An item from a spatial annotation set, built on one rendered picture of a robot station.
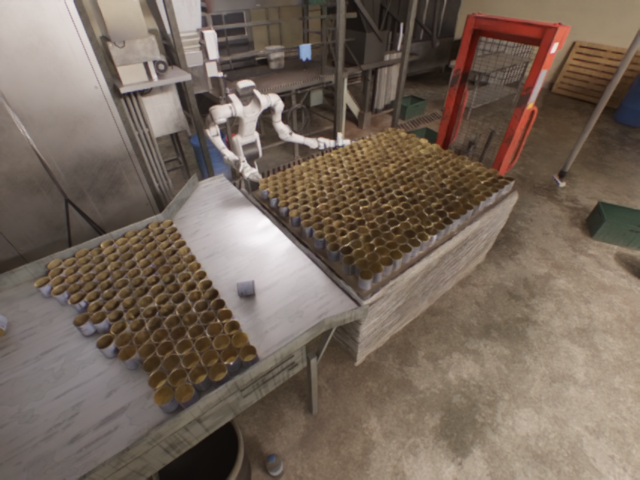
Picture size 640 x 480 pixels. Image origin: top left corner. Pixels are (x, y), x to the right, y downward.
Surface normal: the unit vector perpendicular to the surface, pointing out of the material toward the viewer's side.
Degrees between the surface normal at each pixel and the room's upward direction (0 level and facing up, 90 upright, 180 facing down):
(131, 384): 0
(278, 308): 0
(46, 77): 90
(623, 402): 0
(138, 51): 90
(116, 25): 90
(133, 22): 90
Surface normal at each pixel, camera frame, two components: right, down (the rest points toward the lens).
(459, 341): 0.00, -0.74
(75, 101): 0.61, 0.54
